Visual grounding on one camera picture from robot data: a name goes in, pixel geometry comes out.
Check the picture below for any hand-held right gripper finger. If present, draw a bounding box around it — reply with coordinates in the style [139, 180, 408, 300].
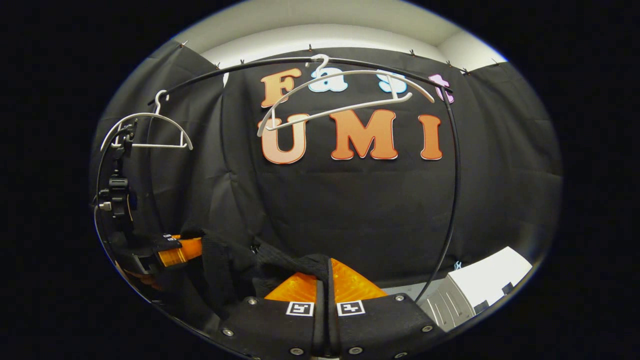
[215, 257, 330, 360]
[329, 257, 449, 360]

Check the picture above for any black knit jacket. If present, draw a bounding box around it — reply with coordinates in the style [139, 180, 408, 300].
[150, 229, 332, 321]

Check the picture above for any white clothes hanger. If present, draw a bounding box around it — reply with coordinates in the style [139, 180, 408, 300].
[257, 54, 436, 137]
[100, 90, 194, 152]

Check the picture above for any black clothes rack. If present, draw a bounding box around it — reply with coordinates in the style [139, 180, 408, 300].
[147, 56, 462, 305]

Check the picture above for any grey ribbed plate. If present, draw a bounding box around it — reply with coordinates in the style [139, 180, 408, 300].
[420, 276, 476, 332]

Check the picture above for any black backdrop cloth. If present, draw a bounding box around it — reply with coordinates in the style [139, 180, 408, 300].
[90, 40, 563, 321]

